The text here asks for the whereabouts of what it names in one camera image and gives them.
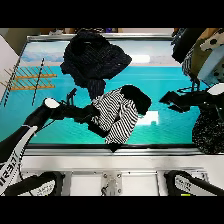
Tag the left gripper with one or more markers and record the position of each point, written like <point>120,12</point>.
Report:
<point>75,113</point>

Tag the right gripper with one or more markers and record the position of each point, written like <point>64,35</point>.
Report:
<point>192,100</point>

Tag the black and white striped garment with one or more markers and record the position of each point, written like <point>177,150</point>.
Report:
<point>116,113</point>

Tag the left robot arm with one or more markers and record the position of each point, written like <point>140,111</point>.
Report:
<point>13,146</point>

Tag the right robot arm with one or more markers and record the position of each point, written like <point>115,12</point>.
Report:
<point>213,101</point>

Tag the black speckled garment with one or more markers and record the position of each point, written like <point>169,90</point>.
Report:
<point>208,133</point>

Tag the dark navy garment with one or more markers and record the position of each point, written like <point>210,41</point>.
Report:
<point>93,56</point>

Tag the mustard spotted garment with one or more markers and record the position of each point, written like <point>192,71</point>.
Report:
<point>213,45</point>

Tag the silver frame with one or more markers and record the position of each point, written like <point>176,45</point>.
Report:
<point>66,151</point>

